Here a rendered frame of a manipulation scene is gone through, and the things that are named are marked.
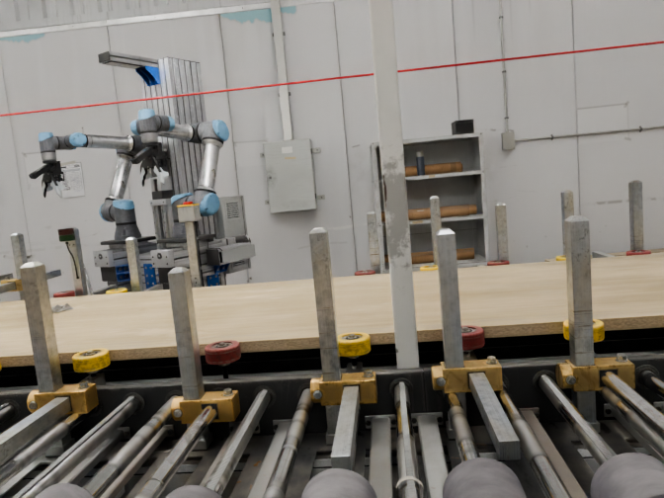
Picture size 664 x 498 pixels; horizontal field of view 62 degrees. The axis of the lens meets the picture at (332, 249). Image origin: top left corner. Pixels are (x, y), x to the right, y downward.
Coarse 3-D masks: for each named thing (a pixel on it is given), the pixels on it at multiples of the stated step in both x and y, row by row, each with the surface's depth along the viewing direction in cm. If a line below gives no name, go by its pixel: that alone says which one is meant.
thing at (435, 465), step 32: (384, 416) 119; (416, 416) 118; (608, 416) 114; (96, 448) 116; (224, 448) 111; (384, 448) 105; (544, 448) 100; (64, 480) 104; (256, 480) 98; (384, 480) 94; (576, 480) 89
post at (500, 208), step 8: (496, 208) 212; (504, 208) 211; (496, 216) 213; (504, 216) 212; (496, 224) 215; (504, 224) 212; (496, 232) 216; (504, 232) 212; (504, 240) 213; (504, 248) 213; (504, 256) 214
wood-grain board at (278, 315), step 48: (192, 288) 213; (240, 288) 203; (288, 288) 194; (336, 288) 186; (384, 288) 179; (432, 288) 172; (480, 288) 165; (528, 288) 159; (624, 288) 149; (0, 336) 159; (96, 336) 148; (144, 336) 144; (240, 336) 135; (288, 336) 131; (384, 336) 127; (432, 336) 126
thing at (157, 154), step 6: (144, 144) 254; (150, 144) 254; (156, 144) 256; (156, 150) 259; (150, 156) 254; (156, 156) 256; (162, 156) 259; (144, 162) 257; (150, 162) 255; (162, 162) 259; (150, 168) 256
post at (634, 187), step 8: (632, 184) 206; (640, 184) 206; (632, 192) 206; (640, 192) 206; (632, 200) 207; (640, 200) 206; (632, 208) 207; (640, 208) 207; (632, 216) 208; (640, 216) 207; (632, 224) 208; (640, 224) 207; (632, 232) 209; (640, 232) 208; (632, 240) 209; (640, 240) 208; (632, 248) 210; (640, 248) 209
